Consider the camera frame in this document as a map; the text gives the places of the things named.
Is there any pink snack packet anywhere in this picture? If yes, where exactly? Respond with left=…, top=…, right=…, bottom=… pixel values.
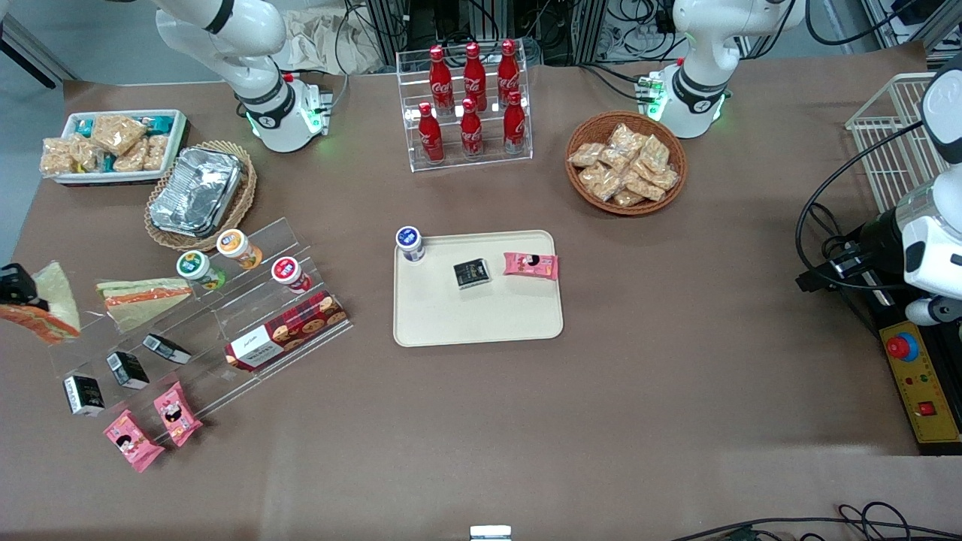
left=103, top=410, right=166, bottom=474
left=153, top=382, right=204, bottom=449
left=503, top=252, right=559, bottom=281

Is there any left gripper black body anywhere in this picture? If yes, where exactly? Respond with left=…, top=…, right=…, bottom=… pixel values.
left=849, top=209, right=907, bottom=291

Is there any orange lid cup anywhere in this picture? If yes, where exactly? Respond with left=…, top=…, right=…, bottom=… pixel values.
left=216, top=228, right=264, bottom=271

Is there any small black snack box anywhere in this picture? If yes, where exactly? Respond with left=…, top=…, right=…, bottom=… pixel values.
left=106, top=351, right=150, bottom=391
left=142, top=334, right=192, bottom=366
left=62, top=374, right=106, bottom=417
left=453, top=258, right=492, bottom=290

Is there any white rectangular snack tray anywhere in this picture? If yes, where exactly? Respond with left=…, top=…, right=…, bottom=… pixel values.
left=41, top=109, right=189, bottom=186

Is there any blue lid yogurt cup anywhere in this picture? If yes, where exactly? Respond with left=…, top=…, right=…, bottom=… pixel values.
left=395, top=225, right=426, bottom=264

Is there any white wire basket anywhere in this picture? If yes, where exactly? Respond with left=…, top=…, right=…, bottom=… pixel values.
left=845, top=72, right=949, bottom=216

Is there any beige plastic tray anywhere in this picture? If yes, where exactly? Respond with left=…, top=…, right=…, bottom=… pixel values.
left=393, top=229, right=564, bottom=348

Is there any black floor cable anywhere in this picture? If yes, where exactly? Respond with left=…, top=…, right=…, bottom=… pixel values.
left=667, top=501, right=962, bottom=541

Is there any red lid cup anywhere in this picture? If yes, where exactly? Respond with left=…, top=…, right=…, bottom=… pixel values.
left=271, top=256, right=313, bottom=294

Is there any clear acrylic bottle rack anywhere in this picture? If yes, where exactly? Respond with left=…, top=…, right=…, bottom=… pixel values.
left=396, top=39, right=534, bottom=173

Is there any green lid cup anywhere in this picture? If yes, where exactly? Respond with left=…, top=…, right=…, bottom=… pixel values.
left=176, top=250, right=227, bottom=292

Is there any crumpled beige cloth bag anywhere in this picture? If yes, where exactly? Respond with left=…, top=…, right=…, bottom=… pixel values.
left=284, top=6, right=383, bottom=77

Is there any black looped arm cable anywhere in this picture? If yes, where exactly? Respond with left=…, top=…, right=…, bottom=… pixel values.
left=794, top=120, right=927, bottom=295

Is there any triangle sandwich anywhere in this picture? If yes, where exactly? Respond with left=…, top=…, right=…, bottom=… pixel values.
left=95, top=277, right=194, bottom=333
left=0, top=261, right=82, bottom=346

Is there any yellow emergency stop box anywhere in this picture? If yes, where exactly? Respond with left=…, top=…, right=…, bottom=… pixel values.
left=877, top=319, right=962, bottom=457

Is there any brown wicker basket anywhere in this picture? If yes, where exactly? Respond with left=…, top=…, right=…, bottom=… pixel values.
left=564, top=110, right=688, bottom=217

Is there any aluminium foil container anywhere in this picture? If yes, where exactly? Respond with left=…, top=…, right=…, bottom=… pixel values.
left=148, top=147, right=244, bottom=239

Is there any light wicker basket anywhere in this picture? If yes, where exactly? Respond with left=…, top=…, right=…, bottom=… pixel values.
left=144, top=140, right=258, bottom=252

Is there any red tartan cookie box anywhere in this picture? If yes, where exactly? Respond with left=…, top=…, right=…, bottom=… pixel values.
left=223, top=291, right=349, bottom=373

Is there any red cola bottle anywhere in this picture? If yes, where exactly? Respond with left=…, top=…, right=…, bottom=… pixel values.
left=502, top=90, right=528, bottom=156
left=462, top=41, right=489, bottom=112
left=458, top=97, right=486, bottom=161
left=497, top=38, right=522, bottom=106
left=417, top=101, right=445, bottom=165
left=428, top=45, right=455, bottom=115

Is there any clear acrylic stepped shelf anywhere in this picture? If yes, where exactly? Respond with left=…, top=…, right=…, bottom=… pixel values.
left=48, top=217, right=355, bottom=445

